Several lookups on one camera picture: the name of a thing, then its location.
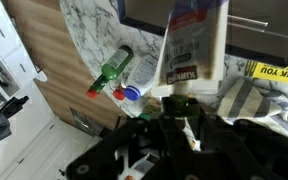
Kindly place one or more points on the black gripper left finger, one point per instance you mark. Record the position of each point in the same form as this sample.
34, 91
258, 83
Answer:
144, 150

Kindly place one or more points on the yellow thank you bag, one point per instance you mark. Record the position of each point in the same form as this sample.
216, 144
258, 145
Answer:
277, 71

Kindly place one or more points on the small jar red lid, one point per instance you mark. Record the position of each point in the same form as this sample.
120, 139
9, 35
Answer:
119, 94

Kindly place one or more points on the white drawer cabinet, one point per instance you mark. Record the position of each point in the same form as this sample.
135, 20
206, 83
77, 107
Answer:
7, 43

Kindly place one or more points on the grey striped cloth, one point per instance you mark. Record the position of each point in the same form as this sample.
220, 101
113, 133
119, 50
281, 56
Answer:
250, 103

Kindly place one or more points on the green glass bottle red cap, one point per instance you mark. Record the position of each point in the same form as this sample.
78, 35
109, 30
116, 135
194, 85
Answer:
112, 68

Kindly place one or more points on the clear plastic container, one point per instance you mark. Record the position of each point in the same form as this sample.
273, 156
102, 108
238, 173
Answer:
250, 20

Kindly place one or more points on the white purple packet green lid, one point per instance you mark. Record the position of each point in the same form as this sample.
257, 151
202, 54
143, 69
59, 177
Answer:
190, 40

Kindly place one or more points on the white bottle blue cap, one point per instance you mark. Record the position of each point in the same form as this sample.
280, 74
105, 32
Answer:
144, 71

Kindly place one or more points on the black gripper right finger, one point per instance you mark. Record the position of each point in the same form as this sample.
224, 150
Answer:
250, 153

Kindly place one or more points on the dark hanging jacket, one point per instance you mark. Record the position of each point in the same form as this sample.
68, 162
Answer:
0, 123

